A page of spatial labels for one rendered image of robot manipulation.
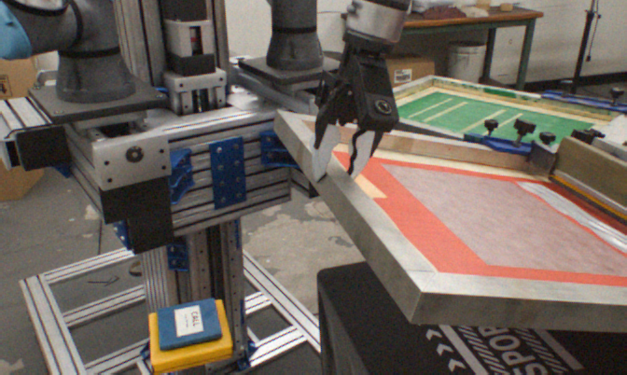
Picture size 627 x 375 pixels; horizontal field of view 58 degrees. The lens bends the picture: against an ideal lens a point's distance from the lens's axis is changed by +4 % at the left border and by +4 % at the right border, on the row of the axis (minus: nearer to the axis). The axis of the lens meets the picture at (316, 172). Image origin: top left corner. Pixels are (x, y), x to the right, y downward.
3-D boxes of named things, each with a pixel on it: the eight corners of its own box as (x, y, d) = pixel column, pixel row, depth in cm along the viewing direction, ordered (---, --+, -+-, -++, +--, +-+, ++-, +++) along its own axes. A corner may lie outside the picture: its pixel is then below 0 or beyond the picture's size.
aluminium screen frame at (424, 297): (410, 325, 54) (422, 291, 53) (271, 128, 105) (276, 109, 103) (877, 340, 84) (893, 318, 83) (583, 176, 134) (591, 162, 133)
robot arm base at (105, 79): (49, 89, 120) (38, 41, 116) (122, 79, 128) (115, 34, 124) (67, 107, 109) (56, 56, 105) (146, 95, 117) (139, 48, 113)
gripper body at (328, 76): (356, 115, 84) (380, 36, 80) (379, 134, 77) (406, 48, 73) (310, 106, 81) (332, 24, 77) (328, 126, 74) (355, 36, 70)
